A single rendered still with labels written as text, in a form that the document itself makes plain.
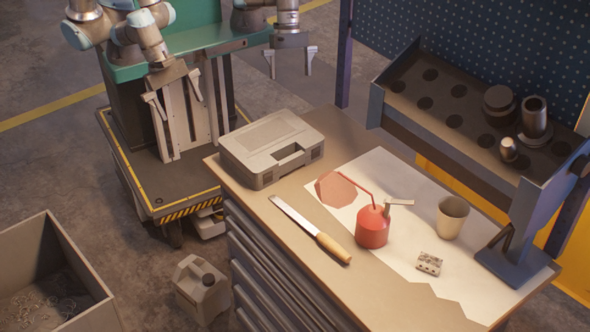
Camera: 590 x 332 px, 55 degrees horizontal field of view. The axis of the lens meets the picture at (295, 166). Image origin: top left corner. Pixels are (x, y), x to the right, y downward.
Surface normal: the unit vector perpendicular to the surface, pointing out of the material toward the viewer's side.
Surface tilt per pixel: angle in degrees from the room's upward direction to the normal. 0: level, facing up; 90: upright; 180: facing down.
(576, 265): 90
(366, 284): 0
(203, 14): 90
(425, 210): 0
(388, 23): 90
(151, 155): 0
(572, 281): 90
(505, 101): 27
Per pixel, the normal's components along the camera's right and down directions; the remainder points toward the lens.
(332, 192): 0.04, -0.42
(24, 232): 0.65, 0.50
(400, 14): -0.79, 0.40
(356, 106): 0.00, -0.75
